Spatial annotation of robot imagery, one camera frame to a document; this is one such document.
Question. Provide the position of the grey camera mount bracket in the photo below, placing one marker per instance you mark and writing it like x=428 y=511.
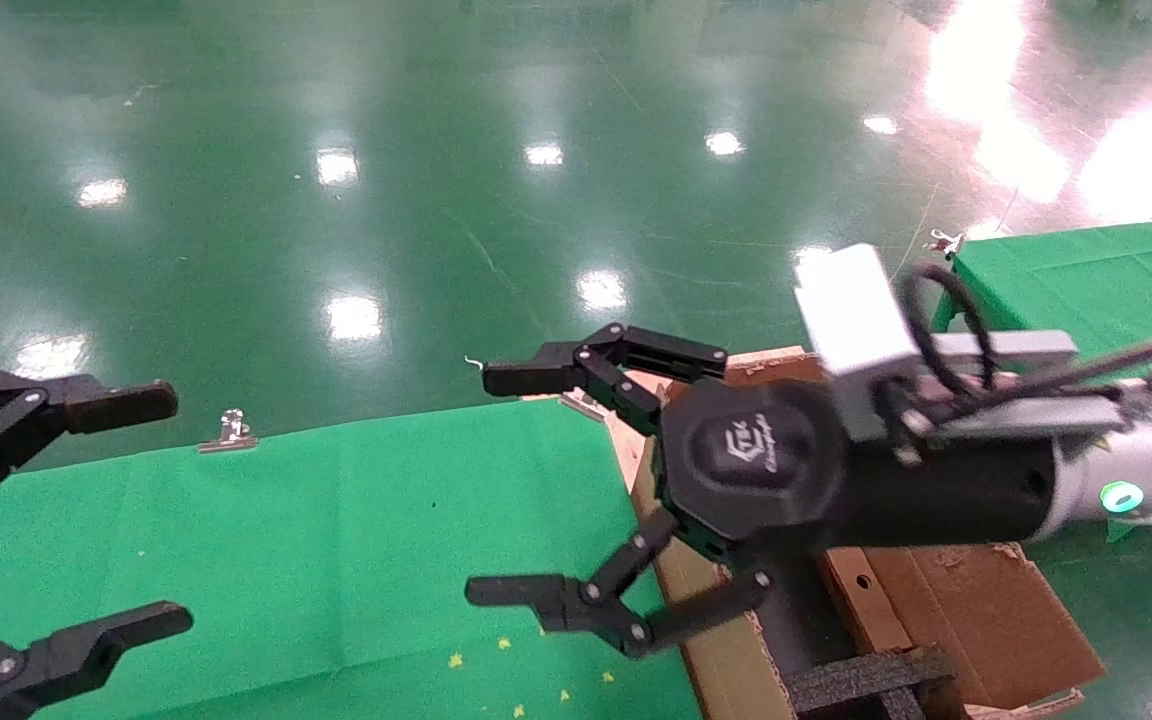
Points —
x=1026 y=350

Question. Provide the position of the black foam insert block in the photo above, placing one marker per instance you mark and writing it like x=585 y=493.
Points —
x=856 y=680

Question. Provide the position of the silver binder clip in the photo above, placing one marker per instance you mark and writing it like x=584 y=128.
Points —
x=229 y=432
x=576 y=403
x=946 y=243

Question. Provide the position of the green table cloth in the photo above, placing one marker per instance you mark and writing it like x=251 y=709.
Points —
x=1086 y=280
x=336 y=540

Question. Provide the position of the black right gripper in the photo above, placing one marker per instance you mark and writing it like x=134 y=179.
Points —
x=746 y=460

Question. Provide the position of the large open cardboard carton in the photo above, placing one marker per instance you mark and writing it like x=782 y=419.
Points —
x=986 y=610

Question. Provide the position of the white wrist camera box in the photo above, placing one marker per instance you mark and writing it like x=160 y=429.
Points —
x=851 y=320

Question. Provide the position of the small brown cardboard box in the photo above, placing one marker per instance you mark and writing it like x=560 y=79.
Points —
x=871 y=612

